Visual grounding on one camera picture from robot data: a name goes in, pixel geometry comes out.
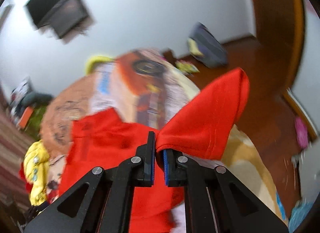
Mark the yellow pillow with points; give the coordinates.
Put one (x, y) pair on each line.
(94, 62)

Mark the dark blue backpack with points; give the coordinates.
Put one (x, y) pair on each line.
(204, 47)

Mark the beige fleece blanket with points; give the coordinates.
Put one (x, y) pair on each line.
(243, 160)

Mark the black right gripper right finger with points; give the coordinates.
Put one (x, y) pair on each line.
(215, 200)

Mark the printed newspaper car bedspread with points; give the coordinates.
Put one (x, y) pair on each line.
(141, 85)

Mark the orange box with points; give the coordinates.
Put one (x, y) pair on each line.
(25, 117)

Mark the red sweatshirt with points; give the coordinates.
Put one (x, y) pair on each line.
(201, 128)

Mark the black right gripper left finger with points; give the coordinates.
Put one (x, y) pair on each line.
(101, 201)

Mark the yellow cartoon pajama garment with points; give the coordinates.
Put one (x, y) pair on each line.
(36, 167)

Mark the pink croc shoe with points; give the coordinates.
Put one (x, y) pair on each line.
(301, 133)

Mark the dark green cushion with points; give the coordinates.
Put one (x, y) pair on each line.
(35, 98)

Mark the wooden door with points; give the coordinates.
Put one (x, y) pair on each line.
(280, 24)

